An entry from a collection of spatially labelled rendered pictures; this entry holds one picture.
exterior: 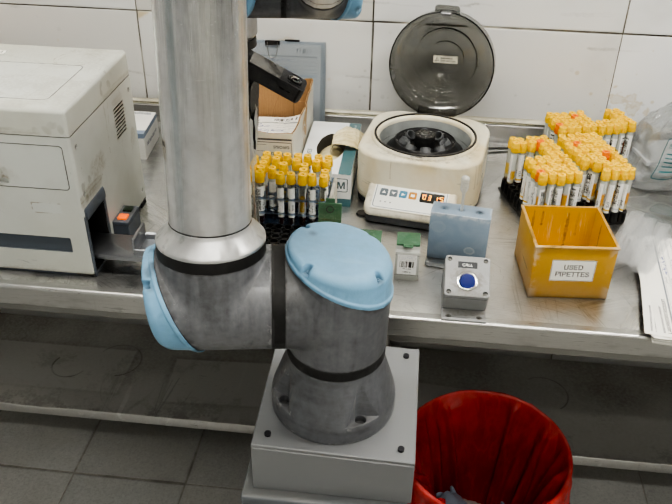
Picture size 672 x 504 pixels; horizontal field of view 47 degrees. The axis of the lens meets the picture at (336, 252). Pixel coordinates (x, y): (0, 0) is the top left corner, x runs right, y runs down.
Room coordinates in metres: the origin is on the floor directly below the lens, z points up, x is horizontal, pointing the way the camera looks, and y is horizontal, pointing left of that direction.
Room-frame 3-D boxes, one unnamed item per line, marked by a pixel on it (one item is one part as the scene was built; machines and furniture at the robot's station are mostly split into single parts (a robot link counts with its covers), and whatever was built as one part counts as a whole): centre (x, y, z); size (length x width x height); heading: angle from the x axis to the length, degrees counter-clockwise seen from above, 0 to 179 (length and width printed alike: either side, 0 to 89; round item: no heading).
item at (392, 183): (1.37, -0.17, 0.94); 0.30 x 0.24 x 0.12; 165
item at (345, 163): (1.43, 0.00, 0.92); 0.24 x 0.12 x 0.10; 174
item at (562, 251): (1.09, -0.38, 0.93); 0.13 x 0.13 x 0.10; 89
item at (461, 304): (1.02, -0.21, 0.92); 0.13 x 0.07 x 0.08; 174
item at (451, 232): (1.13, -0.21, 0.92); 0.10 x 0.07 x 0.10; 76
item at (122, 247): (1.09, 0.33, 0.92); 0.21 x 0.07 x 0.05; 84
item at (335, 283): (0.69, 0.00, 1.12); 0.13 x 0.12 x 0.14; 95
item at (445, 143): (1.39, -0.17, 0.97); 0.15 x 0.15 x 0.07
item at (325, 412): (0.70, 0.00, 1.00); 0.15 x 0.15 x 0.10
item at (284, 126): (1.47, 0.19, 0.95); 0.29 x 0.25 x 0.15; 174
